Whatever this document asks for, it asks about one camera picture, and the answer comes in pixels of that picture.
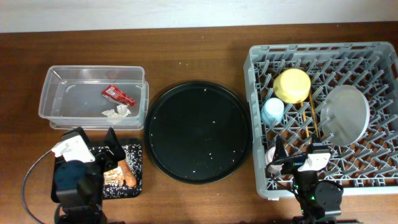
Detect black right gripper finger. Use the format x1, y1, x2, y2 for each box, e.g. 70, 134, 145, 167
273, 135, 288, 165
308, 133, 323, 153

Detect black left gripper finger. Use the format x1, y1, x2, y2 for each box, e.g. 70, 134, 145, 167
104, 128, 126, 161
61, 127, 90, 144

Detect pink cup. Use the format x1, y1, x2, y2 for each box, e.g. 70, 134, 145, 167
265, 146, 282, 174

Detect pasta and rice scraps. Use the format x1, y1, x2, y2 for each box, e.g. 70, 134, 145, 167
104, 144, 142, 199

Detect orange carrot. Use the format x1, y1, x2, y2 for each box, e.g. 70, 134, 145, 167
118, 160, 137, 187

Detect white tissue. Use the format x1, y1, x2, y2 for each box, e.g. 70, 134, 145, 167
101, 105, 131, 118

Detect grey plate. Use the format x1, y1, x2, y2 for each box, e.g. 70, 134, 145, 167
320, 85, 370, 146

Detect blue cup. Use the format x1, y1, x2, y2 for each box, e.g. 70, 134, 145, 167
261, 98, 284, 126

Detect red snack wrapper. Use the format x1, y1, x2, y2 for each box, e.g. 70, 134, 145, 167
101, 85, 136, 106

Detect yellow bowl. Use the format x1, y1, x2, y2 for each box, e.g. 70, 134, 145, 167
273, 68, 311, 103

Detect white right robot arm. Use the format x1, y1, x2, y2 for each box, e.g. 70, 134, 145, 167
268, 134, 343, 224

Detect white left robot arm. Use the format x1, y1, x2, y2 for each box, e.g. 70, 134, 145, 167
51, 128, 126, 223

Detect grey dishwasher rack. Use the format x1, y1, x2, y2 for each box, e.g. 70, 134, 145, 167
243, 42, 397, 199

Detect black rectangular tray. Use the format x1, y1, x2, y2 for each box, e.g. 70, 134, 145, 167
51, 137, 142, 203

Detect clear plastic bin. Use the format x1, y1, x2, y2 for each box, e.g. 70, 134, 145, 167
39, 65, 149, 131

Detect round black tray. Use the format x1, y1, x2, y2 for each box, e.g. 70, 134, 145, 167
144, 81, 252, 184

